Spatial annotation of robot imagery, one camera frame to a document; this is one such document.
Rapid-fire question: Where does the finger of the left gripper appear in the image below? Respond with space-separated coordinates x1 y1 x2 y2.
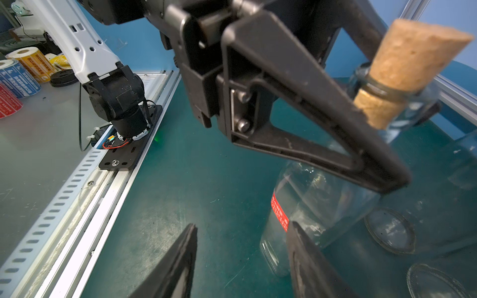
320 0 442 127
221 11 411 194

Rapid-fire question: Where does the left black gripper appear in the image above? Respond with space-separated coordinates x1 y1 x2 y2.
81 1 323 129

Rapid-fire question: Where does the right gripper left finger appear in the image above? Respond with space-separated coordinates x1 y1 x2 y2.
130 223 198 298

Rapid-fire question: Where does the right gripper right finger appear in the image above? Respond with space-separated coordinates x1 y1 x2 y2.
286 222 358 298

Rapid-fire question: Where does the clear glass bottle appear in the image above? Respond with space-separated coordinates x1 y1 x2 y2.
406 258 477 298
260 18 475 277
365 132 477 255

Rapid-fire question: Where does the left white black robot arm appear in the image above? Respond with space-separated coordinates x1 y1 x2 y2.
27 1 411 194

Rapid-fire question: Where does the far left bottle red label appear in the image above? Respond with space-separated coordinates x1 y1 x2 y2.
271 192 290 232

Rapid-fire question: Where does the yellow label tape roll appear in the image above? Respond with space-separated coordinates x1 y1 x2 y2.
6 47 57 83

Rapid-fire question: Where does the blue label tape roll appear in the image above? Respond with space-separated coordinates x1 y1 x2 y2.
1 60 41 99

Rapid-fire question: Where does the red label tape roll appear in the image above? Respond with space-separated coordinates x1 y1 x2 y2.
0 84 23 119

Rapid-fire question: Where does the black tape roll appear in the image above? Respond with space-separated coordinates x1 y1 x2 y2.
50 69 79 88

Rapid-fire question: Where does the right aluminium frame post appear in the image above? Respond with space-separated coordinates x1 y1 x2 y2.
399 0 430 21

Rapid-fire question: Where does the aluminium front rail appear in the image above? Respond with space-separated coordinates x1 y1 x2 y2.
0 68 183 298

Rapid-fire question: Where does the aluminium back frame bar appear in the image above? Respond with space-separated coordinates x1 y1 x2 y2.
435 75 477 125

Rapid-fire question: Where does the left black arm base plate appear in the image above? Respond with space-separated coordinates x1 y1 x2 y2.
99 101 163 171

